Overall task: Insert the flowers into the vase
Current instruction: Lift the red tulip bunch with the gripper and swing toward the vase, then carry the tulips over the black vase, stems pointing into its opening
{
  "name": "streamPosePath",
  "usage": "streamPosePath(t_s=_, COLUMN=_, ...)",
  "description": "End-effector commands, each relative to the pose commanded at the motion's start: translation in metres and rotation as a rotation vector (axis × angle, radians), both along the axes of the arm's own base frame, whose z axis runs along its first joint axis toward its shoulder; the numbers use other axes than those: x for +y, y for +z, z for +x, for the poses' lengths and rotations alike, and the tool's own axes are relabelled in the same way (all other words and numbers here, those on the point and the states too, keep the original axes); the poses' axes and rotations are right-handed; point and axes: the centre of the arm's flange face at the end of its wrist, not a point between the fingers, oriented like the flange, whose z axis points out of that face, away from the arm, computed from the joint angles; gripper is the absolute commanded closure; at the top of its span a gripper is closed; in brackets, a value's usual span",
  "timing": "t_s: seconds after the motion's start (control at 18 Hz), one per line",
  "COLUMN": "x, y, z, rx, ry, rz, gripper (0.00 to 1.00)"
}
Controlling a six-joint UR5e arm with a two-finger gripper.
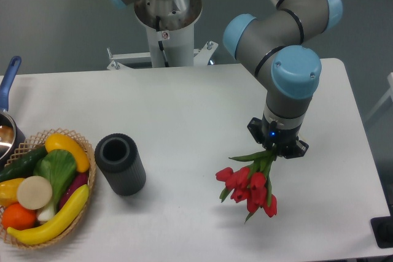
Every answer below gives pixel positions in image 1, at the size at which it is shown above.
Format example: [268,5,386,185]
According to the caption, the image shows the beige round disc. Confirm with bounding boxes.
[17,176,53,210]

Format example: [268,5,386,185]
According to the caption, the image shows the orange fruit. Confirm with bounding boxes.
[1,203,36,230]

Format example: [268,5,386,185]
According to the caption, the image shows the green cucumber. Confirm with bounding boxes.
[1,146,47,182]

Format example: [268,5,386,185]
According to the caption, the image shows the white furniture frame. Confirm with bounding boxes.
[364,73,392,126]

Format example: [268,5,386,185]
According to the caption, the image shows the yellow pepper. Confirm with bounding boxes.
[0,178,25,207]

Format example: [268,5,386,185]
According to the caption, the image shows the black device at edge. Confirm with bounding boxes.
[370,216,392,249]

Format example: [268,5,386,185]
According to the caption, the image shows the purple eggplant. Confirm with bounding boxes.
[58,172,88,210]

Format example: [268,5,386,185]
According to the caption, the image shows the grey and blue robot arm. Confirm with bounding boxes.
[110,0,343,159]

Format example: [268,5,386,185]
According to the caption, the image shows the woven wicker basket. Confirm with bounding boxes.
[1,128,96,250]

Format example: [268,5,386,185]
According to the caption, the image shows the dark grey ribbed vase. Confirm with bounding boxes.
[95,133,147,196]

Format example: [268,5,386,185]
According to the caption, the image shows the long yellow banana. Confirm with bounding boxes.
[7,185,90,245]

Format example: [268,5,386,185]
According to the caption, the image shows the blue handled saucepan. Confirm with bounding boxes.
[1,56,25,169]

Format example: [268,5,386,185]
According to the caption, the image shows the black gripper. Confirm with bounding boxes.
[247,117,309,159]

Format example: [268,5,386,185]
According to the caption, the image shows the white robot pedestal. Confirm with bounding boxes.
[107,0,219,70]

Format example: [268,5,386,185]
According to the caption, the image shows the red tulip bouquet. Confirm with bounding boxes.
[216,148,278,221]

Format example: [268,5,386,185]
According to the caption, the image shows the green bok choy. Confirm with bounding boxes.
[33,149,77,224]

